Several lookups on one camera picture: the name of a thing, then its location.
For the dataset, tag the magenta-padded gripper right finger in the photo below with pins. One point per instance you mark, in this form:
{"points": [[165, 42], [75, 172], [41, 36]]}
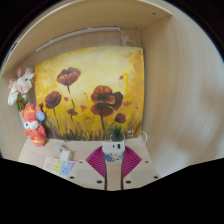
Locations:
{"points": [[136, 173]]}

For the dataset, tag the small plant in white pot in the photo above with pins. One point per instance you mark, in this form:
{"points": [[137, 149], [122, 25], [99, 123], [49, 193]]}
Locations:
{"points": [[116, 136]]}

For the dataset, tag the yellow poppy flower painting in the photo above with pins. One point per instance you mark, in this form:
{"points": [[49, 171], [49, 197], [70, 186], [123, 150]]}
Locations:
{"points": [[100, 66]]}

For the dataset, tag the white charger block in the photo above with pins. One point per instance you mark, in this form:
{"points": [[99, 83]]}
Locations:
{"points": [[113, 146]]}

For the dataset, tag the pastel multicolour power strip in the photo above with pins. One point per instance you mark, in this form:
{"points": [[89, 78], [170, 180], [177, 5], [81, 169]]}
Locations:
{"points": [[58, 165]]}

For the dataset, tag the white adapter block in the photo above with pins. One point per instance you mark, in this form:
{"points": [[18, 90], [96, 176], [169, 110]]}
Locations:
{"points": [[65, 155]]}

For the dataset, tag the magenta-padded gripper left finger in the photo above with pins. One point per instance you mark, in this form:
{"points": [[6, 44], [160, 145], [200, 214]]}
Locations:
{"points": [[91, 173]]}

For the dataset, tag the white light bar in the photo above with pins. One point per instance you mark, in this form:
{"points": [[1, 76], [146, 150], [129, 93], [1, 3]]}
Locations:
{"points": [[76, 35]]}

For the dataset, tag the red plush mouse toy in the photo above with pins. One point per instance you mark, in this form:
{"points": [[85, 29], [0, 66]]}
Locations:
{"points": [[35, 131]]}

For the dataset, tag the light blue vase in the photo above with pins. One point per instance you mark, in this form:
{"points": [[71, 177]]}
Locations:
{"points": [[21, 117]]}

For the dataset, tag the small white power plug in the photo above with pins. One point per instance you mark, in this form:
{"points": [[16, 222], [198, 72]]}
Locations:
{"points": [[59, 147]]}

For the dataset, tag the pink and white flower bouquet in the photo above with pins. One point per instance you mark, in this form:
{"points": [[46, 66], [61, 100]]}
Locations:
{"points": [[23, 85]]}

